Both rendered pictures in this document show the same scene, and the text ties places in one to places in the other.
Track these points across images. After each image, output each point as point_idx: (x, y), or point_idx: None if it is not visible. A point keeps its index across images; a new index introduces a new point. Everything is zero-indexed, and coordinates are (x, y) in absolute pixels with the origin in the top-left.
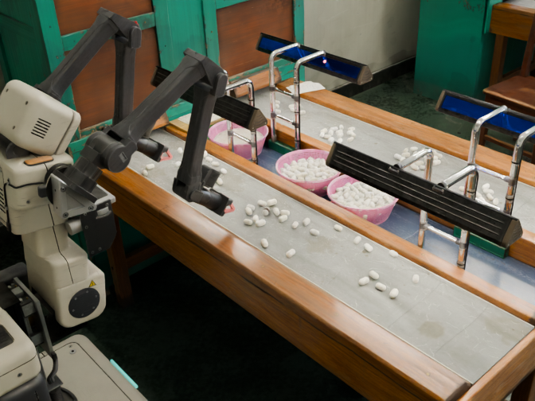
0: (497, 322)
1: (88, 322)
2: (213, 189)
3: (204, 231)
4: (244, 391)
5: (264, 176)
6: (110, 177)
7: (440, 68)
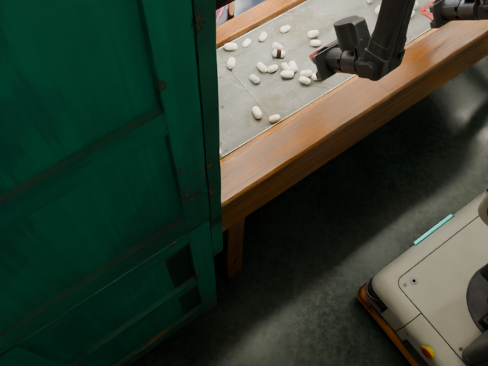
0: None
1: (261, 314)
2: (437, 3)
3: (439, 50)
4: (376, 155)
5: None
6: (290, 159)
7: None
